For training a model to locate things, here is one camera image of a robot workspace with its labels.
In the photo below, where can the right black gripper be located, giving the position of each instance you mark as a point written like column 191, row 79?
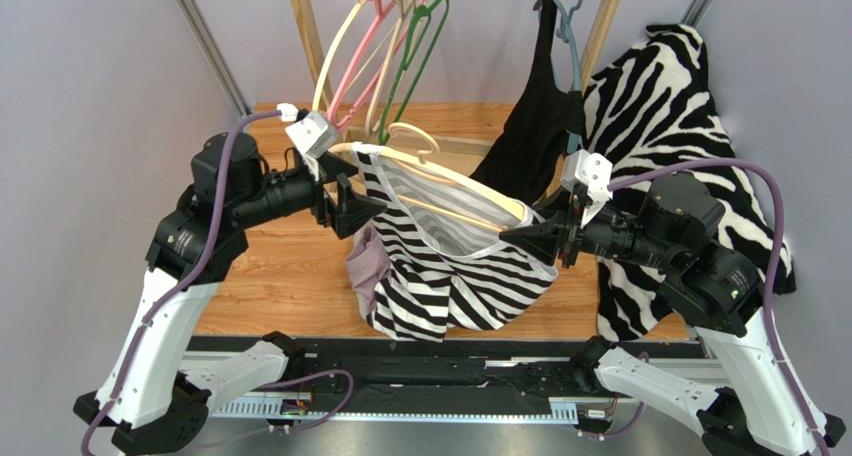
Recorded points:
column 568, row 236

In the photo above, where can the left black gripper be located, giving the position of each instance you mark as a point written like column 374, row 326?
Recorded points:
column 353, row 210

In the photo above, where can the mauve pink tank top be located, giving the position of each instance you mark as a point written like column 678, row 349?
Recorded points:
column 367, row 264

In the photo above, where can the beige wooden hanger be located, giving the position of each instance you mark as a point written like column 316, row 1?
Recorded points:
column 421, row 166

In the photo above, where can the striped tank top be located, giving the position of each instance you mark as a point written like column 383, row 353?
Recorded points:
column 445, row 273

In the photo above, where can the green hanger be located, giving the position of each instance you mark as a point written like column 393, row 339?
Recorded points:
column 424, row 29

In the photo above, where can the cream hanger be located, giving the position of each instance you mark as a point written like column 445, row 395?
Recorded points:
column 339, row 49

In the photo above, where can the light pink hanger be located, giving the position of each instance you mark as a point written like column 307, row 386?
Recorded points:
column 382, row 82

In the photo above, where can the grey blue hanger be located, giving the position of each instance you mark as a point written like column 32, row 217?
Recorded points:
column 564, row 31

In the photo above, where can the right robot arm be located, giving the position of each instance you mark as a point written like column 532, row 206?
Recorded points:
column 761, row 409

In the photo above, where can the zebra print blanket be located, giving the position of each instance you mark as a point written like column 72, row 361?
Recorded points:
column 650, row 108

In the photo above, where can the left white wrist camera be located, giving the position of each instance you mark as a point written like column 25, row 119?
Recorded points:
column 311, row 134

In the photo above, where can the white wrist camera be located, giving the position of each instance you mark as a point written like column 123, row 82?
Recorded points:
column 311, row 134
column 587, row 175

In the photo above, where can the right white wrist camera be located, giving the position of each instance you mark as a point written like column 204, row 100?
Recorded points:
column 587, row 175

